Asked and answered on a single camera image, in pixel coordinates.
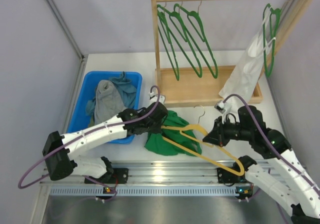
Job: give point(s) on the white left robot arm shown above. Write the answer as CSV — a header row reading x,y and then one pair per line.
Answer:
x,y
64,153

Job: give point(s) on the green tank top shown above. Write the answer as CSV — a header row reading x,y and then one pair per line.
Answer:
x,y
156,144

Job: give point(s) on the green hanger far left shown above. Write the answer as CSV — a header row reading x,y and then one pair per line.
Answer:
x,y
165,35

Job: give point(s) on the wooden clothes rack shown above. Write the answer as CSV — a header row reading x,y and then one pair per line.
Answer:
x,y
184,89

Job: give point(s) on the white tank top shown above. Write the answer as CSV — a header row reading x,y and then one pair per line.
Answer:
x,y
245,75

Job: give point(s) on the grey garment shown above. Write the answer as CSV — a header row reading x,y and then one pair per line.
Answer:
x,y
108,102

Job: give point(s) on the aluminium mounting rail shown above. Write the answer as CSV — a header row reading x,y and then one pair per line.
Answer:
x,y
200,179

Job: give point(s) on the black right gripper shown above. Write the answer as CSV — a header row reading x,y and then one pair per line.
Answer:
x,y
215,136

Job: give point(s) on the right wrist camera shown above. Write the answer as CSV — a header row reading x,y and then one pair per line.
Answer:
x,y
224,108

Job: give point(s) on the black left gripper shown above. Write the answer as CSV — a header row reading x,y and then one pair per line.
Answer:
x,y
155,123

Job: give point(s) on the green hanger right end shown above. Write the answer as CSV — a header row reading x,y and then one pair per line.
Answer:
x,y
270,23

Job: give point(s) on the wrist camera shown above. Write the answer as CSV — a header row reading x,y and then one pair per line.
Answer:
x,y
224,108
155,96

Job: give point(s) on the blue plastic bin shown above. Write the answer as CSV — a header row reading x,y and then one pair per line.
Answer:
x,y
79,119

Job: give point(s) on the teal blue garment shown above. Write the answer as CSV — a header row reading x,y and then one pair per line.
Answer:
x,y
124,83

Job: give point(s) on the yellow hanger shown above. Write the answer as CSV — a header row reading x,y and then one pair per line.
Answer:
x,y
197,127

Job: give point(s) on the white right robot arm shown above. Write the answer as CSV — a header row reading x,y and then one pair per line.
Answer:
x,y
296,193

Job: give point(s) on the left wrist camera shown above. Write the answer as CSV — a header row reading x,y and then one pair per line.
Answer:
x,y
155,96

